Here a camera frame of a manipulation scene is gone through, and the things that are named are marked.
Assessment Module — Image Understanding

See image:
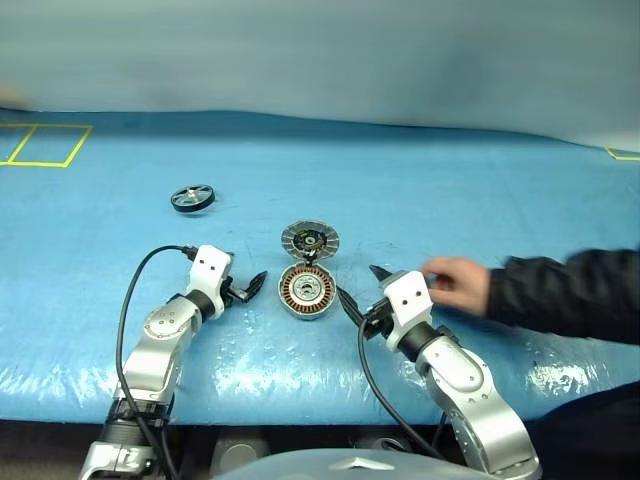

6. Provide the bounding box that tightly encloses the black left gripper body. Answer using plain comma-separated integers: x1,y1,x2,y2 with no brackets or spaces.
219,273,252,307

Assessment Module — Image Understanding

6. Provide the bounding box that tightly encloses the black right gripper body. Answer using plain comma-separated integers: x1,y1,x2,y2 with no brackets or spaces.
361,298,397,342

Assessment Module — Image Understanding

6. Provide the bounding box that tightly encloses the round silver ribbed housing lid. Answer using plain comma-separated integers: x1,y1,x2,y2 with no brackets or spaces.
279,218,342,263

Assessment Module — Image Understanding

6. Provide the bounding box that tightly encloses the black spoked rotor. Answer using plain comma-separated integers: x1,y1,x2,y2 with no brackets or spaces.
170,183,218,217

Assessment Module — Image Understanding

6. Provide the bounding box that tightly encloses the motor housing with copper windings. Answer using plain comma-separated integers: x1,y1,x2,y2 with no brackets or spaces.
277,262,335,322

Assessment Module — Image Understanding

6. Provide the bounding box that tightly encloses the person's bare hand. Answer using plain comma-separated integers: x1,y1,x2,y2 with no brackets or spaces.
421,256,492,317

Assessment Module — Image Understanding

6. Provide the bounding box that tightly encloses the blue plastic table cover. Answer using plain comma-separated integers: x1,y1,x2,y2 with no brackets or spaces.
0,107,640,427

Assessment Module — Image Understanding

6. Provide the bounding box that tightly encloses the grey rounded shape under table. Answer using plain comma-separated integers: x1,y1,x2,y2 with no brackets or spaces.
349,434,406,451
209,435,271,476

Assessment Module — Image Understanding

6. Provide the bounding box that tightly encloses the silver robot torso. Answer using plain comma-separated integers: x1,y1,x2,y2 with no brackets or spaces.
212,448,474,480

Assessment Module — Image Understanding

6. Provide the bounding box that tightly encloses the person's dark clothing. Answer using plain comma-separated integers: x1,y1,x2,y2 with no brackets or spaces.
519,379,640,480

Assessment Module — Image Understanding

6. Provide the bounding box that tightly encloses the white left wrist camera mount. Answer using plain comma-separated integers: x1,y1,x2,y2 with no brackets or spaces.
186,244,235,321

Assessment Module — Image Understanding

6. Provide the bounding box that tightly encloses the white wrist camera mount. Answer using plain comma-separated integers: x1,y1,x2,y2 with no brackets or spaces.
186,244,235,321
381,270,434,352

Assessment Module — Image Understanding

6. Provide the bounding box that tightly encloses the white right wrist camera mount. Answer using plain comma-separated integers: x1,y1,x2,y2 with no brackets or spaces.
381,270,434,352

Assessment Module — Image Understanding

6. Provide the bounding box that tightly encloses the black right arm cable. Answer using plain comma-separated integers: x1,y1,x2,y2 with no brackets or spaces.
356,319,450,462

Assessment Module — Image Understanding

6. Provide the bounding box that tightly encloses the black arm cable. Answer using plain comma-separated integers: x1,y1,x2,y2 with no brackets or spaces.
356,319,450,462
115,243,201,480

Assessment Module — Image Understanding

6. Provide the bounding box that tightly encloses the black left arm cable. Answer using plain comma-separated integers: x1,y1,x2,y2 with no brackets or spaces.
115,243,201,480

